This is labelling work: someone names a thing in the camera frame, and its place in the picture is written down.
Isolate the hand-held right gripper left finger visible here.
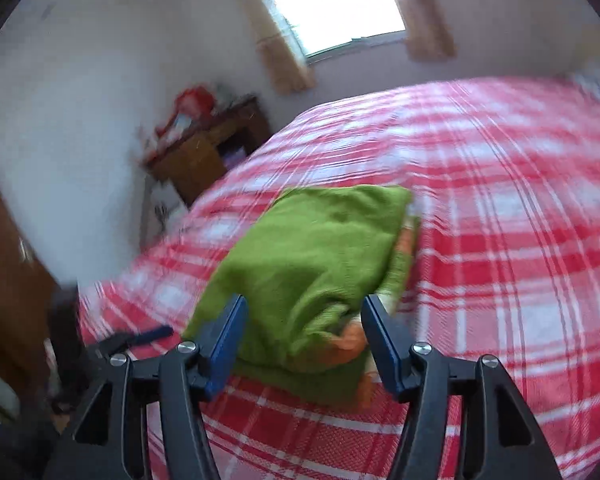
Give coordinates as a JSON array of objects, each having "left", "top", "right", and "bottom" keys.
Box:
[{"left": 42, "top": 294, "right": 249, "bottom": 480}]

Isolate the window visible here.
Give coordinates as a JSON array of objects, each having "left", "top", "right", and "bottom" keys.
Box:
[{"left": 245, "top": 0, "right": 408, "bottom": 58}]

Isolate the dark bed frame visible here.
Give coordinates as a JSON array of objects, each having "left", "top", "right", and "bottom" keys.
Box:
[{"left": 47, "top": 282, "right": 88, "bottom": 406}]

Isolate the red plaid blanket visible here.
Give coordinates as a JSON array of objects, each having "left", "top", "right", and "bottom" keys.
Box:
[{"left": 77, "top": 76, "right": 600, "bottom": 480}]

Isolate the wooden door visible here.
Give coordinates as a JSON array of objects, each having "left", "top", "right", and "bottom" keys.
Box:
[{"left": 0, "top": 145, "right": 61, "bottom": 401}]

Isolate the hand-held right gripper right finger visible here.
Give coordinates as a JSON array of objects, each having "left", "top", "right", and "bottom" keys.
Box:
[{"left": 361, "top": 294, "right": 563, "bottom": 480}]

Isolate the wooden desk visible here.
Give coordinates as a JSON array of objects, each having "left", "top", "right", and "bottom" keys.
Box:
[{"left": 145, "top": 95, "right": 273, "bottom": 206}]

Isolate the red bag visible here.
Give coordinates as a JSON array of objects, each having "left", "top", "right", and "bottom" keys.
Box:
[{"left": 172, "top": 87, "right": 216, "bottom": 118}]

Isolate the green small garment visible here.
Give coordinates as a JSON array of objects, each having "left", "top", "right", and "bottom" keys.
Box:
[{"left": 182, "top": 185, "right": 422, "bottom": 406}]

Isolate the beige curtain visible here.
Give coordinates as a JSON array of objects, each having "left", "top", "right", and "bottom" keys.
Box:
[
  {"left": 240, "top": 0, "right": 317, "bottom": 95},
  {"left": 395, "top": 0, "right": 456, "bottom": 61}
]

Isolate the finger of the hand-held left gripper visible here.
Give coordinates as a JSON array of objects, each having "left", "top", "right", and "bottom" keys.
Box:
[{"left": 92, "top": 325, "right": 175, "bottom": 361}]

